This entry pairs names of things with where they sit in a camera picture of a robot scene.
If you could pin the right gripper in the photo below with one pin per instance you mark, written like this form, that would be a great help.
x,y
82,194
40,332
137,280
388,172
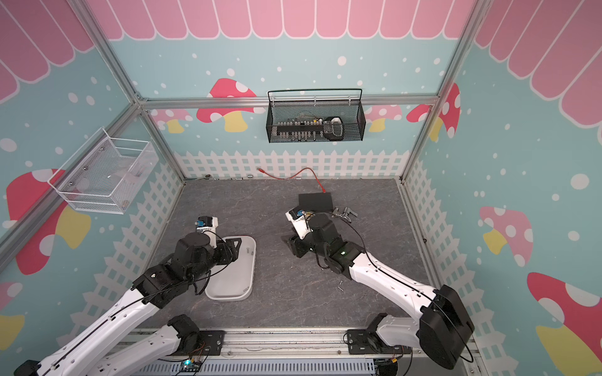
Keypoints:
x,y
295,244

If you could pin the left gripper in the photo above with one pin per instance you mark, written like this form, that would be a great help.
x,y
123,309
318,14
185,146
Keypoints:
x,y
228,251

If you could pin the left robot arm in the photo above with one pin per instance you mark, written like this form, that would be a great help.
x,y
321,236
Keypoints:
x,y
194,257

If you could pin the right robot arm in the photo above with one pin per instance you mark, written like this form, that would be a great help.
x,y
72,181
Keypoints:
x,y
437,323

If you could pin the white plastic storage box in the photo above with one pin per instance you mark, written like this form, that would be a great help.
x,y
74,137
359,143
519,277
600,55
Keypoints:
x,y
236,282

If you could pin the black flat square box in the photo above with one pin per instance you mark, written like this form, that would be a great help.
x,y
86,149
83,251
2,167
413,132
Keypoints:
x,y
316,202

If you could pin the black terminal strip in basket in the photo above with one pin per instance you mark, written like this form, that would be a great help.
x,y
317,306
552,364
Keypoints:
x,y
284,132

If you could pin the small circuit board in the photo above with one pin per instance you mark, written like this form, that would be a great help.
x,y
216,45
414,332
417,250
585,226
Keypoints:
x,y
191,366

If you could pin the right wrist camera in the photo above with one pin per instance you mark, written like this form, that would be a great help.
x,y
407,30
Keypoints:
x,y
298,219

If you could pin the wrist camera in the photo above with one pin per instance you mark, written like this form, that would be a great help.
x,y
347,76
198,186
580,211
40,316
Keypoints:
x,y
298,219
208,225

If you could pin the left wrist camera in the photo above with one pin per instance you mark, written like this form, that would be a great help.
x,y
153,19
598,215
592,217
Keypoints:
x,y
208,225

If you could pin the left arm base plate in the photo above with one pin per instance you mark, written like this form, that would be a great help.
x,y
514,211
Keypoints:
x,y
207,343

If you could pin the aluminium front rail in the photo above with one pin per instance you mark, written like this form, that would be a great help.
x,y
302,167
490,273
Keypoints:
x,y
290,342

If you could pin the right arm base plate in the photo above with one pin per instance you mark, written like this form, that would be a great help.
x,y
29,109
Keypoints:
x,y
364,342

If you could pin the black wire mesh basket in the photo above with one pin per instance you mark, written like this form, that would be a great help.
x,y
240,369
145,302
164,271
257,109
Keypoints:
x,y
342,109

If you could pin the white wire mesh basket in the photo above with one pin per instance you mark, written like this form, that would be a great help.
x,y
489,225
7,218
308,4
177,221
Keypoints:
x,y
105,174

